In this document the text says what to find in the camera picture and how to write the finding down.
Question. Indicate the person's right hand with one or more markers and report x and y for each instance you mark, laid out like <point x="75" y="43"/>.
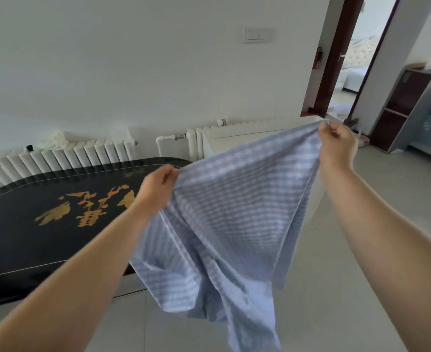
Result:
<point x="340" y="150"/>

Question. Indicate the white upholstered bed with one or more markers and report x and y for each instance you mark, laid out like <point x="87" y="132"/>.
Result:
<point x="355" y="69"/>

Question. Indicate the person's right forearm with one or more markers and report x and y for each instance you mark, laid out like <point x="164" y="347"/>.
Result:
<point x="380" y="245"/>

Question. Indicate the white crumpled cloth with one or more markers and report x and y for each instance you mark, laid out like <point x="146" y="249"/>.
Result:
<point x="53" y="139"/>

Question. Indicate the dark red door frame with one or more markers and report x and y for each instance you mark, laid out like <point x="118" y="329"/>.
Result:
<point x="333" y="58"/>

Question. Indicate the white radiator pipe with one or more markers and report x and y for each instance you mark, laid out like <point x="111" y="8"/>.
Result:
<point x="168" y="139"/>

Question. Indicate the dark brown shelf cabinet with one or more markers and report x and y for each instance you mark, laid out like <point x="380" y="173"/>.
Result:
<point x="399" y="109"/>

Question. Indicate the red wall-mounted object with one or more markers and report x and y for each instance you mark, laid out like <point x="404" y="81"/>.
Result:
<point x="317" y="58"/>

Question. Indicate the black table with gold print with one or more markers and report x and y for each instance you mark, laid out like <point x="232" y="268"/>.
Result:
<point x="35" y="230"/>

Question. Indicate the white ribbed radiator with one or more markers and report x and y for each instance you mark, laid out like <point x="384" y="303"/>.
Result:
<point x="197" y="142"/>
<point x="54" y="161"/>

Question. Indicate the blue white checked cloth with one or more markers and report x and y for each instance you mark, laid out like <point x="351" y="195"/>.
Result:
<point x="230" y="216"/>

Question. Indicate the white cabinet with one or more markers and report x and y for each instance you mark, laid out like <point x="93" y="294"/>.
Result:
<point x="237" y="139"/>

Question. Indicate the pair of slippers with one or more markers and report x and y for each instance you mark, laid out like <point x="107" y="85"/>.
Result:
<point x="358" y="131"/>

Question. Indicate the white wall light switch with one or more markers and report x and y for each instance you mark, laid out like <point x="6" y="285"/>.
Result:
<point x="258" y="35"/>

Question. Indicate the person's left forearm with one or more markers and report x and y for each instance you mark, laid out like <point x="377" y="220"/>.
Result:
<point x="72" y="274"/>

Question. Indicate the person's left thumb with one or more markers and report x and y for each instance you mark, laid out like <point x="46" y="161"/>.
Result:
<point x="167" y="170"/>

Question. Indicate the person's right thumb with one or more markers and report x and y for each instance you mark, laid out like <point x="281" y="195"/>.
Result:
<point x="324" y="131"/>

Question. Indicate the person's left hand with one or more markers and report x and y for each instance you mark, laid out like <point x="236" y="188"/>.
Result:
<point x="151" y="194"/>

